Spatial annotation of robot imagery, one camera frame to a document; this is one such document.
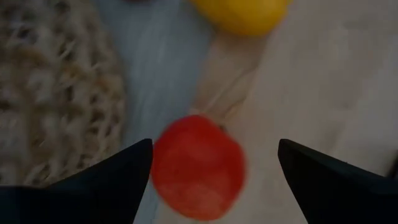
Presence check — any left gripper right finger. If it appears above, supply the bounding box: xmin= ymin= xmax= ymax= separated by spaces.
xmin=277 ymin=138 xmax=398 ymax=224

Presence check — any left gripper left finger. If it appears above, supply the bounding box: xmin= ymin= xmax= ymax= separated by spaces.
xmin=0 ymin=138 xmax=154 ymax=224

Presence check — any red tomato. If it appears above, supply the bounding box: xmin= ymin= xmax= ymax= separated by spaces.
xmin=150 ymin=114 xmax=247 ymax=222

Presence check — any woven straw basket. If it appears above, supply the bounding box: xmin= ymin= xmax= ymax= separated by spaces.
xmin=0 ymin=0 xmax=127 ymax=187

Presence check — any yellow bell pepper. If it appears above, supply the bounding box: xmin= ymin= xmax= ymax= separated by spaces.
xmin=189 ymin=0 xmax=293 ymax=37

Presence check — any grey woven placemat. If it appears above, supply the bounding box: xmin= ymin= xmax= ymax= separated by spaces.
xmin=91 ymin=0 xmax=218 ymax=224

